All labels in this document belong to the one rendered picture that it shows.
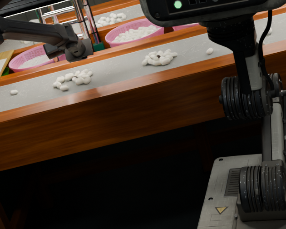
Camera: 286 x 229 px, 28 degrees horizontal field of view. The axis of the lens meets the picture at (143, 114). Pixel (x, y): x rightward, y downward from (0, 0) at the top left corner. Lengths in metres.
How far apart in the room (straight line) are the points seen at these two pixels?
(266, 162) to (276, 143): 0.06
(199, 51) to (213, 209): 0.66
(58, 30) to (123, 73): 0.35
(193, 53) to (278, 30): 0.32
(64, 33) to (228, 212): 0.78
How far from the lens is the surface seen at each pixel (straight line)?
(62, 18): 3.01
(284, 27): 2.18
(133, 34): 2.51
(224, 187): 1.81
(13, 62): 2.60
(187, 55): 2.12
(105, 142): 2.00
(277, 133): 1.59
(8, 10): 2.16
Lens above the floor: 1.51
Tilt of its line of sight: 26 degrees down
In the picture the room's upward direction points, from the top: 17 degrees counter-clockwise
